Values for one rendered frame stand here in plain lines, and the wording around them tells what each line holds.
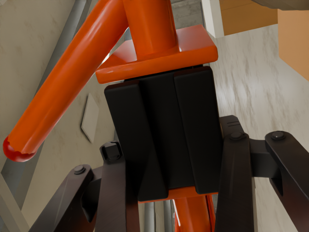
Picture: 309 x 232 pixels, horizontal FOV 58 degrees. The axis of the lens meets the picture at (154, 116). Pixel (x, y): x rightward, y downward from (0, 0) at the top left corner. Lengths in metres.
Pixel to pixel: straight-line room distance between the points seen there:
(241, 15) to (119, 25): 1.64
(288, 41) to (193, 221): 0.24
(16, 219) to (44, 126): 2.97
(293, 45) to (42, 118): 0.27
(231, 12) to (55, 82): 1.63
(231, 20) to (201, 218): 1.63
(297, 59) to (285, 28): 0.04
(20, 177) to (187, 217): 3.93
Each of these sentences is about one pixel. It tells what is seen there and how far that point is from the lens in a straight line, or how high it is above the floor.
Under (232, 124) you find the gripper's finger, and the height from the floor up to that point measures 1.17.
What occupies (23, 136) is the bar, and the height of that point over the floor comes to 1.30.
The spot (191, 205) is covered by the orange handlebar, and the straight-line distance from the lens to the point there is 0.19.
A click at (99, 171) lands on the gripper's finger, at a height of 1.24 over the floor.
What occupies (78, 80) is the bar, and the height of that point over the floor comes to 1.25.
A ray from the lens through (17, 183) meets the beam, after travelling 4.06.
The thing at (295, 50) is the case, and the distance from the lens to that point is 0.34.
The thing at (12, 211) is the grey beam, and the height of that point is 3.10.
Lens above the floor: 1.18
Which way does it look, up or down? 10 degrees up
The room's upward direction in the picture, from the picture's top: 101 degrees counter-clockwise
